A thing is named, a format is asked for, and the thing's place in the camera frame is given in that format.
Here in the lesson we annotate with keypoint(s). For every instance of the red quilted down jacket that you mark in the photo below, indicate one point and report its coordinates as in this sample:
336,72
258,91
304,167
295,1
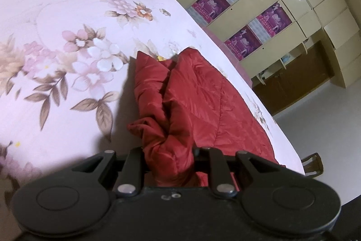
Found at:
185,104

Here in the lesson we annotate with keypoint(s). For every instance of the purple poster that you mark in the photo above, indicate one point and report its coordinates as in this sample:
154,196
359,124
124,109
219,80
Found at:
209,10
274,19
243,43

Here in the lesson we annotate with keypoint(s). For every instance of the cream wardrobe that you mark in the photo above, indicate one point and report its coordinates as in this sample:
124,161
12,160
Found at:
265,36

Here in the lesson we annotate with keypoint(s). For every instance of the brown wooden chair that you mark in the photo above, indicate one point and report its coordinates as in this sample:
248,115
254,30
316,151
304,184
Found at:
312,165

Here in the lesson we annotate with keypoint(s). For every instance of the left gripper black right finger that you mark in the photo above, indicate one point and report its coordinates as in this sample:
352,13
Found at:
212,162

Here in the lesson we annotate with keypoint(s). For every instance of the purple poster lower left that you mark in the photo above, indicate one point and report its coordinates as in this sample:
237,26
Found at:
209,10

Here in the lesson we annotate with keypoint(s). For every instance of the white floral quilt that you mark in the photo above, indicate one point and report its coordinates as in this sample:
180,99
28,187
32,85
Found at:
67,82

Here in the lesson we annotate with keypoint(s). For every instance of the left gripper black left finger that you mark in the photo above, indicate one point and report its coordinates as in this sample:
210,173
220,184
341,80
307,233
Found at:
131,171

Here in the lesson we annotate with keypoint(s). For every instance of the purple poster lower right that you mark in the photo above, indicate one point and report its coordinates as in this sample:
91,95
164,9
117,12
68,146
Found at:
243,43

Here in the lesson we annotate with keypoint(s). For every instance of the purple poster upper right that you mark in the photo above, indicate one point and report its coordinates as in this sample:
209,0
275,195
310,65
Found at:
274,19

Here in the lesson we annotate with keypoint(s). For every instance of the dark brown wooden door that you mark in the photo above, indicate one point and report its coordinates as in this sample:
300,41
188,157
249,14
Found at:
301,77

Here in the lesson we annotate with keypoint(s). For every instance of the pink bed sheet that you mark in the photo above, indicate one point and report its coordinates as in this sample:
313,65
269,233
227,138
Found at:
231,57

